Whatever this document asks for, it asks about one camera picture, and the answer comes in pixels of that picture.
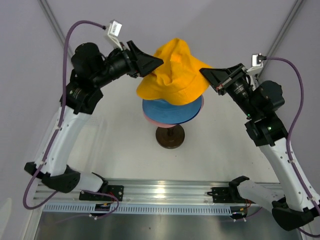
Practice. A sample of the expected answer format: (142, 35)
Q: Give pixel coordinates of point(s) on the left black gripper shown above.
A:
(143, 65)

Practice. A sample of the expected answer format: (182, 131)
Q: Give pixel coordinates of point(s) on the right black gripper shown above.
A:
(221, 79)

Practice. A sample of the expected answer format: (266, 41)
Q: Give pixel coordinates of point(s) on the dark blue bucket hat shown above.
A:
(193, 116)

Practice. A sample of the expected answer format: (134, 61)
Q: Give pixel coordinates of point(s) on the yellow hat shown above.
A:
(178, 80)

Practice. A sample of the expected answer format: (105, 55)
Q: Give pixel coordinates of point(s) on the light blue hat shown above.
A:
(170, 111)

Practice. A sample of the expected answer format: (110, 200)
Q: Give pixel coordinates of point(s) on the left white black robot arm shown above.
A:
(91, 72)

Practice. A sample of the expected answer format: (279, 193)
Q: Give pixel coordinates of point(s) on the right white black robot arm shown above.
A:
(300, 204)

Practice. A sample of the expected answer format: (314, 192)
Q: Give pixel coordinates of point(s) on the dark round wooden stand base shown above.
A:
(171, 137)

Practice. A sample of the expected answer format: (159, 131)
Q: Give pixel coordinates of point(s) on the white plastic basket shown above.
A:
(74, 145)

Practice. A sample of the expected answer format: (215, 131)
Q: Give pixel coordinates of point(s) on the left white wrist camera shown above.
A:
(111, 34)

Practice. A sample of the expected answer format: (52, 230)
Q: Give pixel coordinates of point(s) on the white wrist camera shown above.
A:
(257, 64)
(111, 34)

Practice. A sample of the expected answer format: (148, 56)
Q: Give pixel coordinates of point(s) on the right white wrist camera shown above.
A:
(257, 64)

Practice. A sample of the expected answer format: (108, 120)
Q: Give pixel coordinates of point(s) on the right aluminium corner post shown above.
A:
(285, 27)

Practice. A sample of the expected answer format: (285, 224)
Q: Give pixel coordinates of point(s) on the aluminium corner post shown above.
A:
(285, 27)
(52, 20)

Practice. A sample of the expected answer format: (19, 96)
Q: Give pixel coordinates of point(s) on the left aluminium corner post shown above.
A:
(52, 20)

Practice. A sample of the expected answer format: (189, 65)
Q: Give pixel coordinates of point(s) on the aluminium mounting rail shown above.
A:
(153, 192)

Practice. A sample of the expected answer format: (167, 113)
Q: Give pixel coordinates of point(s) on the white slotted cable duct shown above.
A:
(96, 208)

